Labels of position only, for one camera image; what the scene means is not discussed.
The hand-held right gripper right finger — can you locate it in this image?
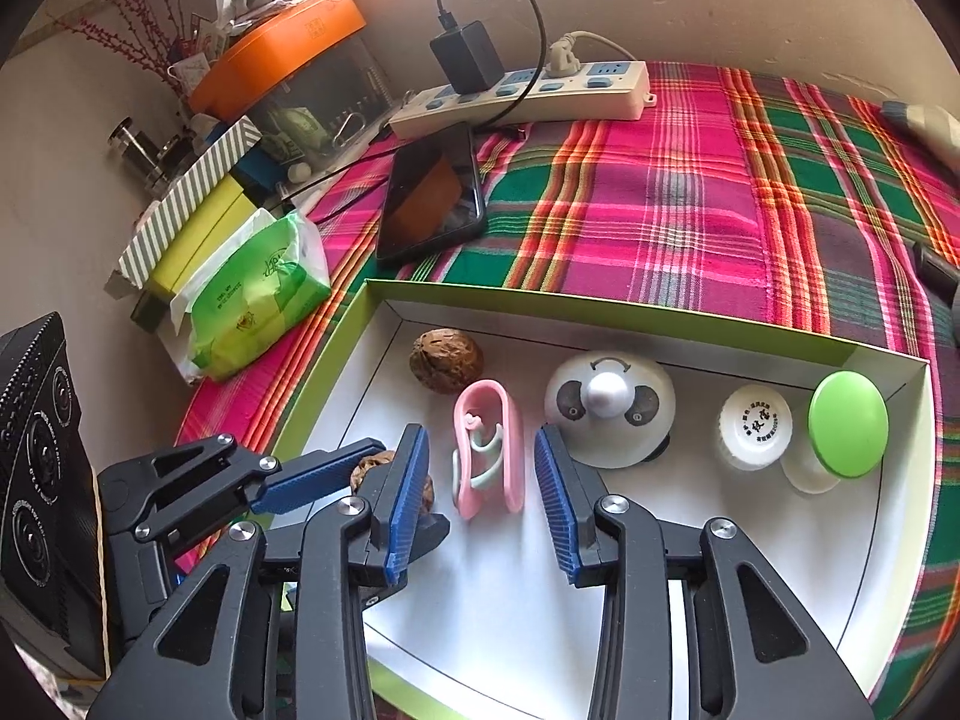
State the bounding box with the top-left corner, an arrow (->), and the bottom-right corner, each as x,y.
534,424 -> 875,720

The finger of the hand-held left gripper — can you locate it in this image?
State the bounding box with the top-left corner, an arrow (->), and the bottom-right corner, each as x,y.
97,433 -> 389,545
401,514 -> 451,578

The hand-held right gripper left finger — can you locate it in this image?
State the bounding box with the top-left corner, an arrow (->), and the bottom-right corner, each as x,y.
86,424 -> 432,720

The brown walnut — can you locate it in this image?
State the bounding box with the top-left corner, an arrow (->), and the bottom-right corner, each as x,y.
409,328 -> 483,393
350,450 -> 436,518

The pink plastic clip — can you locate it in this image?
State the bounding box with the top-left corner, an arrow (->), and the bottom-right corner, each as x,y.
450,380 -> 524,521

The green and white cardboard box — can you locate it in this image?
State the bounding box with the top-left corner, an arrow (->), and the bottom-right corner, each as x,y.
176,279 -> 942,720

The white panda face massager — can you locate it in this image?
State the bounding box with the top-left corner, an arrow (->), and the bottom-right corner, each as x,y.
544,351 -> 676,470

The white round jar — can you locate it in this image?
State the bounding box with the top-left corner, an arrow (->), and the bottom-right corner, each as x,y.
715,384 -> 794,472

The green mushroom shaped massager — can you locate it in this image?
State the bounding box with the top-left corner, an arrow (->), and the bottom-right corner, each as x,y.
780,371 -> 891,496

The green tissue pack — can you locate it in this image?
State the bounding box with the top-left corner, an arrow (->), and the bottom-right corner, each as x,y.
169,210 -> 332,383

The yellow box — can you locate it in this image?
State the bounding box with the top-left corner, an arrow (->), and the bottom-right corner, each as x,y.
131,172 -> 260,331

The grey striped box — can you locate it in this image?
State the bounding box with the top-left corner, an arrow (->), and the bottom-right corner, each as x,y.
116,116 -> 263,290

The black smartphone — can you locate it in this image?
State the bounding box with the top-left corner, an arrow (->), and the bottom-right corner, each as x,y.
375,122 -> 488,265

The metal canister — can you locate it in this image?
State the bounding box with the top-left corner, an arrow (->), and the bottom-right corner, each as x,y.
105,116 -> 188,192

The white power strip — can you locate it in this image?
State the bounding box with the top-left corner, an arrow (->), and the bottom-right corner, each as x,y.
388,60 -> 652,140

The orange lidded clear container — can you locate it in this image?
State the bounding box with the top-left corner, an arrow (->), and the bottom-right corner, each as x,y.
187,0 -> 398,173

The black charger adapter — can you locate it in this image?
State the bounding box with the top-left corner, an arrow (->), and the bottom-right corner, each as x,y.
429,21 -> 505,95

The white power plug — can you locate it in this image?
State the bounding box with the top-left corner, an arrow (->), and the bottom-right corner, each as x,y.
546,30 -> 638,80

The red branch decoration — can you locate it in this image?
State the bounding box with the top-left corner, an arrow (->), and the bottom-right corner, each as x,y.
56,0 -> 196,102

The black charger cable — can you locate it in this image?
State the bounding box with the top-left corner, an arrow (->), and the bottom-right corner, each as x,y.
437,0 -> 545,128

